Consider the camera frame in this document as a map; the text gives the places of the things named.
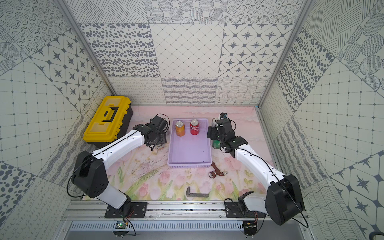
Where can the yellow and black toolbox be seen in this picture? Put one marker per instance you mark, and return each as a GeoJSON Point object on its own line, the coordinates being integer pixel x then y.
{"type": "Point", "coordinates": [110, 121]}

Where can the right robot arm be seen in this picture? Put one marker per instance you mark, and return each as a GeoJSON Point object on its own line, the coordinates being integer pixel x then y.
{"type": "Point", "coordinates": [283, 200]}

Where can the red cola can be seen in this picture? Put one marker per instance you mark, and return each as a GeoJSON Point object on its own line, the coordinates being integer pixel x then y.
{"type": "Point", "coordinates": [194, 127]}

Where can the left green circuit board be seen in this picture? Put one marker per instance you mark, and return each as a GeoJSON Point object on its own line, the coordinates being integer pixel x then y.
{"type": "Point", "coordinates": [120, 229]}

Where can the orange soda can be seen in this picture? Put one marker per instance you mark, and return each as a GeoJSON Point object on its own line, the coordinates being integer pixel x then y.
{"type": "Point", "coordinates": [180, 129]}

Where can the silver white can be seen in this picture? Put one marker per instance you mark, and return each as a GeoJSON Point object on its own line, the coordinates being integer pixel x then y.
{"type": "Point", "coordinates": [167, 127]}
{"type": "Point", "coordinates": [214, 122]}

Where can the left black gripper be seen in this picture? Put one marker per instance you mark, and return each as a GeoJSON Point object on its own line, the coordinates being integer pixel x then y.
{"type": "Point", "coordinates": [157, 140]}

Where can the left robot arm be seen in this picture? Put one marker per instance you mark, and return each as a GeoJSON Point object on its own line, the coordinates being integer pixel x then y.
{"type": "Point", "coordinates": [90, 171]}

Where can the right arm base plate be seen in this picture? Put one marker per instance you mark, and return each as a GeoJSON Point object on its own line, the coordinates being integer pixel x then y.
{"type": "Point", "coordinates": [237, 210]}

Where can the purple perforated plastic basket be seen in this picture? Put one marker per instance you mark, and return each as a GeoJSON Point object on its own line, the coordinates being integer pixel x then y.
{"type": "Point", "coordinates": [190, 151]}

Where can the grey metal angle bracket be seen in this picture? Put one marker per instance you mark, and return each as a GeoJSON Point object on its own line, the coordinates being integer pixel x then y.
{"type": "Point", "coordinates": [191, 194]}

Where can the green sprite can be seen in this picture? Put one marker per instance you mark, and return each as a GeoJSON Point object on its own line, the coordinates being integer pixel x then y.
{"type": "Point", "coordinates": [216, 144]}

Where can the green and gold beer can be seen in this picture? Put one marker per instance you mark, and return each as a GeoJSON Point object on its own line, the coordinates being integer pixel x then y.
{"type": "Point", "coordinates": [160, 147]}

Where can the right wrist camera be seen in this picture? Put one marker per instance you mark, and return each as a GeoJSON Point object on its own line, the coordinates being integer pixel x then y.
{"type": "Point", "coordinates": [223, 116]}

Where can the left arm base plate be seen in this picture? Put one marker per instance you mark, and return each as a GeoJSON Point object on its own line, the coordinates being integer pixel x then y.
{"type": "Point", "coordinates": [135, 210]}

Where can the aluminium mounting rail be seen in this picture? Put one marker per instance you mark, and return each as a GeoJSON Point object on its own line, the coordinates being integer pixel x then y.
{"type": "Point", "coordinates": [155, 210]}

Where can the brown pipe fitting tool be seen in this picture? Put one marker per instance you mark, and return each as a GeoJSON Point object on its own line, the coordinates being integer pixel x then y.
{"type": "Point", "coordinates": [216, 172]}

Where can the right black controller box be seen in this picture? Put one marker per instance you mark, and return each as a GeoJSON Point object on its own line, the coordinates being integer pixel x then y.
{"type": "Point", "coordinates": [250, 228]}

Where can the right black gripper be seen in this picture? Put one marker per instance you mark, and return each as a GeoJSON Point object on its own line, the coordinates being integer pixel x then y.
{"type": "Point", "coordinates": [211, 133]}

